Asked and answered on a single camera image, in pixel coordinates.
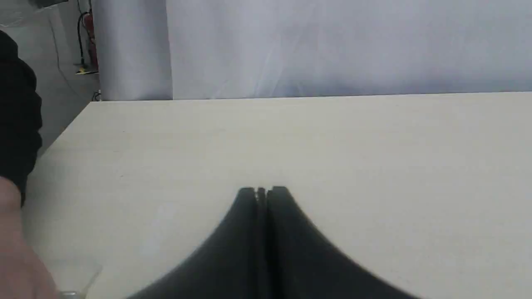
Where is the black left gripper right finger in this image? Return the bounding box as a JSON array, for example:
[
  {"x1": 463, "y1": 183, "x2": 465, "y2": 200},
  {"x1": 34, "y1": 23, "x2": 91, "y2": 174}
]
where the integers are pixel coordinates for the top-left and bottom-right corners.
[{"x1": 266, "y1": 186, "x2": 413, "y2": 299}]

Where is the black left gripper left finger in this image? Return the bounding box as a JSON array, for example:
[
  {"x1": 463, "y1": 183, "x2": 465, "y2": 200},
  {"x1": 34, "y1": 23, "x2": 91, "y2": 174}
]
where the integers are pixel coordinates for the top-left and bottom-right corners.
[{"x1": 131, "y1": 187, "x2": 259, "y2": 299}]

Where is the person's open bare hand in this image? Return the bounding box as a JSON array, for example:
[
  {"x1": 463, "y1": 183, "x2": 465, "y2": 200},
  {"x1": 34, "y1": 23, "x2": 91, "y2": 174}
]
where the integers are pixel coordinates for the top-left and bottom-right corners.
[{"x1": 0, "y1": 178, "x2": 58, "y2": 299}]

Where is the white backdrop curtain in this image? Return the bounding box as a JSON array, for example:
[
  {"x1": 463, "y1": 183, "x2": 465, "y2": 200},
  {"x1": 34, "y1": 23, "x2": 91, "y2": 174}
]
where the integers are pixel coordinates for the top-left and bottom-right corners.
[{"x1": 93, "y1": 0, "x2": 532, "y2": 100}]

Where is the red fire extinguisher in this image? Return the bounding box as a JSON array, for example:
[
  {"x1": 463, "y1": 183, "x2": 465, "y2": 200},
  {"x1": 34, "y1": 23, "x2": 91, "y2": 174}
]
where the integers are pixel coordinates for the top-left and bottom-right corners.
[{"x1": 76, "y1": 8, "x2": 99, "y2": 75}]

